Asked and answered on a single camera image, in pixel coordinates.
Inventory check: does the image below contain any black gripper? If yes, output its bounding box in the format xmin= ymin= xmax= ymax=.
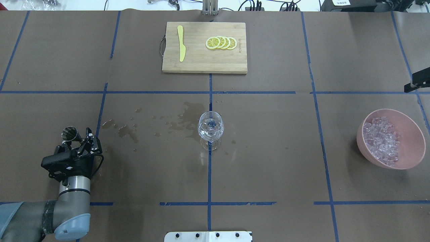
xmin=41 ymin=127 xmax=102 ymax=182

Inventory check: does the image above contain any steel double jigger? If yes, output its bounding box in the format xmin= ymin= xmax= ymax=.
xmin=60 ymin=126 xmax=83 ymax=143

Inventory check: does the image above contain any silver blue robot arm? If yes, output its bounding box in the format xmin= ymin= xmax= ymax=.
xmin=0 ymin=126 xmax=103 ymax=242

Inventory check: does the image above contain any clear wine glass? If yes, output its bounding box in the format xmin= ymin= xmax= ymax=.
xmin=198 ymin=111 xmax=224 ymax=152

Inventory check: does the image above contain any clear ice cubes pile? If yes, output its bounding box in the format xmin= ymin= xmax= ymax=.
xmin=362 ymin=116 xmax=400 ymax=167

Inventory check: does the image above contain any yellow plastic knife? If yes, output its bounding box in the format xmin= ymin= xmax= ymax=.
xmin=177 ymin=26 xmax=187 ymax=62

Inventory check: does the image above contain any bamboo cutting board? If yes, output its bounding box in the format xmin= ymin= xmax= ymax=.
xmin=162 ymin=22 xmax=248 ymax=75

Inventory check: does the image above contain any pink bowl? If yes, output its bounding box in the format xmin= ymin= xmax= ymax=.
xmin=356 ymin=109 xmax=426 ymax=170

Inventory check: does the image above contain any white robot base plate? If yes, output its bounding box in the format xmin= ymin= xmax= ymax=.
xmin=164 ymin=231 xmax=253 ymax=242

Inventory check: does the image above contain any aluminium frame post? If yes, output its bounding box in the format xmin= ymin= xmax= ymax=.
xmin=202 ymin=0 xmax=219 ymax=15

